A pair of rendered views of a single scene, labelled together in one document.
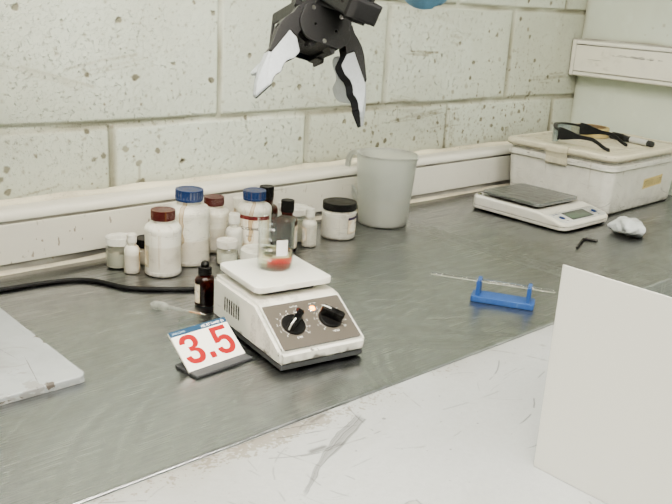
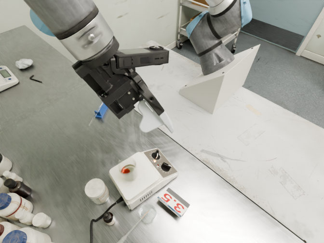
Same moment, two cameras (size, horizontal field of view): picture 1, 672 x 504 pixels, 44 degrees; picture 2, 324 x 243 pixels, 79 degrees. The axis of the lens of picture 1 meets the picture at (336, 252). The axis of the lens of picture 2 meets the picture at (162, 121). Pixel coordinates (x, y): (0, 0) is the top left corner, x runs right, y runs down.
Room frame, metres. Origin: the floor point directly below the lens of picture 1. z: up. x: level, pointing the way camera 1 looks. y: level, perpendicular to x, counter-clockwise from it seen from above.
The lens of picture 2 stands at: (1.03, 0.34, 1.57)
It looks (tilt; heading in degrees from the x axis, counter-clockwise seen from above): 52 degrees down; 267
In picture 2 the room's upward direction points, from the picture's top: straight up
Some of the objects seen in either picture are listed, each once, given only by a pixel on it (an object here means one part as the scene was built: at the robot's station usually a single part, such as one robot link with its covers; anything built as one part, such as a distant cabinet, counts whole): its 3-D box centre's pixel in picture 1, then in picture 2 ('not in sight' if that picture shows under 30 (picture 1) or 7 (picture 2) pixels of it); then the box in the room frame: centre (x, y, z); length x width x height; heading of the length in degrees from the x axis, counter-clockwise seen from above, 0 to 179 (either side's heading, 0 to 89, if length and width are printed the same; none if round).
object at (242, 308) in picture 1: (282, 307); (141, 175); (1.08, 0.07, 0.94); 0.22 x 0.13 x 0.08; 34
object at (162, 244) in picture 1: (163, 241); not in sight; (1.31, 0.28, 0.95); 0.06 x 0.06 x 0.11
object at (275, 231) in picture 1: (274, 241); (128, 170); (1.11, 0.09, 1.02); 0.06 x 0.05 x 0.08; 55
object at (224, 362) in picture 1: (210, 346); (173, 201); (0.98, 0.15, 0.92); 0.09 x 0.06 x 0.04; 138
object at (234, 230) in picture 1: (233, 235); (26, 217); (1.42, 0.18, 0.94); 0.03 x 0.03 x 0.08
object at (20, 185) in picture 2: (286, 225); (17, 187); (1.48, 0.09, 0.95); 0.04 x 0.04 x 0.10
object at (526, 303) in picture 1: (503, 292); (102, 107); (1.26, -0.27, 0.92); 0.10 x 0.03 x 0.04; 73
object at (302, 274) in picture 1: (274, 272); (134, 174); (1.10, 0.08, 0.98); 0.12 x 0.12 x 0.01; 34
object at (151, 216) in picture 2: (198, 326); (147, 213); (1.06, 0.18, 0.91); 0.06 x 0.06 x 0.02
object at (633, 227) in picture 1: (629, 226); (24, 62); (1.74, -0.63, 0.92); 0.08 x 0.08 x 0.04; 43
